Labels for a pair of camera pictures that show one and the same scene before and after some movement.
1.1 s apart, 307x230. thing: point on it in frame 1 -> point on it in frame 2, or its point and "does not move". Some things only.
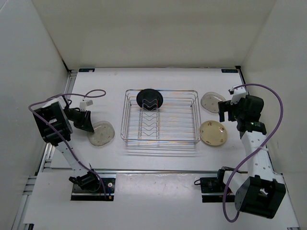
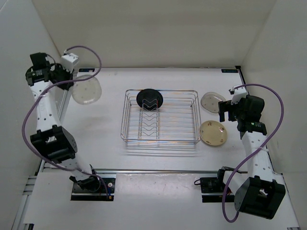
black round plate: x=149 y=99 does not move
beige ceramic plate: x=213 y=132 does not move
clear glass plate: x=103 y=132 -> x=87 y=91
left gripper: x=85 y=123 -> x=70 y=75
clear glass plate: x=209 y=100 does not move
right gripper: x=226 y=106 does not move
